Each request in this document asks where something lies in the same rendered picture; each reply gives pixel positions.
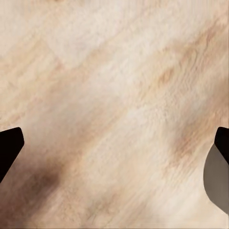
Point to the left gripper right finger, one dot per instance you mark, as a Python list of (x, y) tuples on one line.
[(222, 142)]

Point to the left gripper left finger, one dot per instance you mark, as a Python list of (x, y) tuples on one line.
[(11, 143)]

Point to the trash can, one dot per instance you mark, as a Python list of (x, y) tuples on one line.
[(216, 179)]

